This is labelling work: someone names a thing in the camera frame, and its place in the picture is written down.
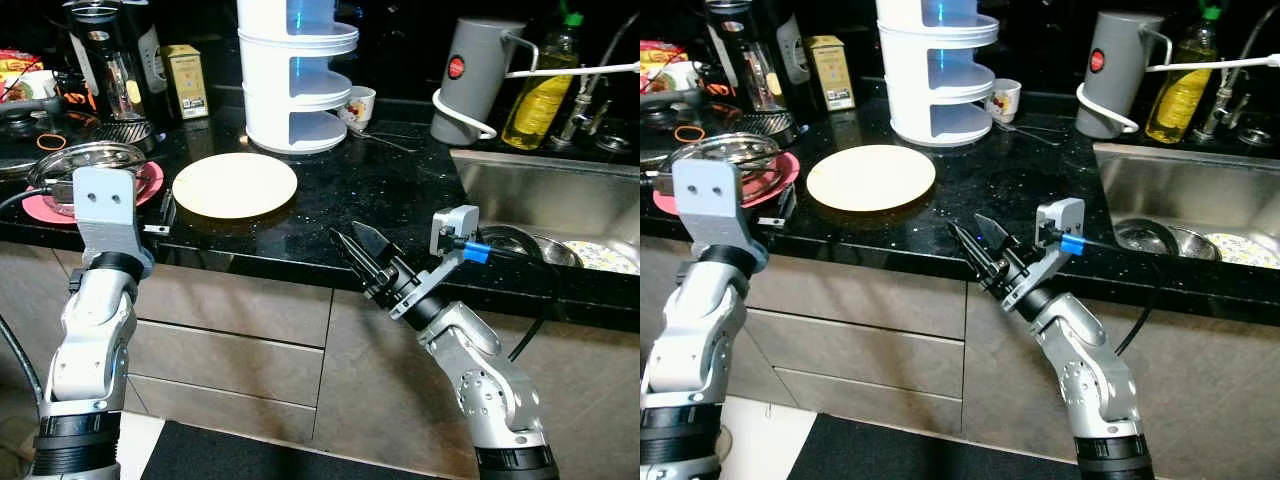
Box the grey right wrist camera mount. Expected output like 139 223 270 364
388 205 482 322
1003 198 1087 312

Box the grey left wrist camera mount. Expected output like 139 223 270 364
72 166 155 278
671 159 770 272

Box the cream round plate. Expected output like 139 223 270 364
805 144 938 213
171 152 300 220

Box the grey electric kettle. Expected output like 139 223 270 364
1074 11 1172 140
430 17 527 147

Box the grey cabinet drawer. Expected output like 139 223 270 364
744 257 970 342
120 320 330 407
128 262 337 349
744 307 968 407

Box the pink plate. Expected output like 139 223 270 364
652 151 802 215
21 159 165 224

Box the yellow patterned plate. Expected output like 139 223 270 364
564 239 641 277
1204 232 1280 270

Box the red snack packet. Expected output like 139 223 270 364
640 39 702 97
0 49 62 102

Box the white printed mug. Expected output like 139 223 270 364
339 86 378 130
984 78 1024 124

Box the white kettle cable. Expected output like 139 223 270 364
1075 82 1141 136
431 87 499 142

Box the steel glass pot lid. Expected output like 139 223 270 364
26 141 149 198
667 131 782 187

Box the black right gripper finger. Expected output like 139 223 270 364
352 222 400 267
974 213 1012 257
329 228 382 300
947 221 997 292

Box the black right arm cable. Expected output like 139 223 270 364
460 238 563 363
1058 233 1167 358

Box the white tiered storage rack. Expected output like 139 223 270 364
236 0 360 156
876 0 1000 149

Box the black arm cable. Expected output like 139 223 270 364
460 238 563 363
1058 233 1167 358
0 185 77 411

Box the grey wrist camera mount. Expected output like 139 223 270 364
72 166 155 278
1003 198 1087 312
388 205 482 322
671 159 770 272

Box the large steel bowl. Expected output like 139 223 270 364
1111 217 1182 258
478 224 547 267

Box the chrome sink faucet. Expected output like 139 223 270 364
558 74 613 153
1194 68 1253 143

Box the yellow oil bottle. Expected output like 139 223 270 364
1145 7 1224 145
501 11 584 152

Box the yellow carton box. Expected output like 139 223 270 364
162 44 210 122
804 35 857 112

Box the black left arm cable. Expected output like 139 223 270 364
0 185 77 411

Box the stainless steel sink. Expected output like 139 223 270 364
1091 141 1280 272
449 147 641 278

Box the small steel bowl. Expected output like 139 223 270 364
1170 228 1217 260
535 235 583 268

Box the black floor mat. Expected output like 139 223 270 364
138 419 483 480
784 411 1083 480

